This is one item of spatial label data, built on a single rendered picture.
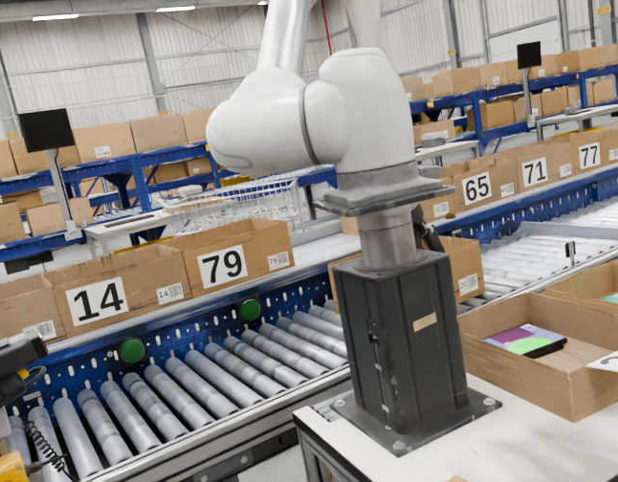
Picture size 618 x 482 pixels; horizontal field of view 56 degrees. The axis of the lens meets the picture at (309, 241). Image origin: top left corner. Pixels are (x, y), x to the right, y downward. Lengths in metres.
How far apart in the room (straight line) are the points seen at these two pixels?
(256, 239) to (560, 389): 1.14
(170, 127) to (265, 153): 5.54
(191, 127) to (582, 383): 5.89
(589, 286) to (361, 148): 0.91
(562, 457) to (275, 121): 0.77
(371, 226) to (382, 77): 0.27
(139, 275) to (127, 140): 4.70
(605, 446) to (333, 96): 0.76
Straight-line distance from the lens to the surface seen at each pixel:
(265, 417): 1.43
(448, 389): 1.22
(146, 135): 6.55
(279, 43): 1.32
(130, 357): 1.82
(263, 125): 1.09
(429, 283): 1.13
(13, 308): 1.82
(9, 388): 1.20
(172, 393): 1.62
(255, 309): 1.93
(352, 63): 1.07
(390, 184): 1.06
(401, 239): 1.11
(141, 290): 1.87
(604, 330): 1.47
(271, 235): 2.01
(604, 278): 1.80
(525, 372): 1.25
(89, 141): 6.41
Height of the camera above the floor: 1.37
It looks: 11 degrees down
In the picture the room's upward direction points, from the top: 11 degrees counter-clockwise
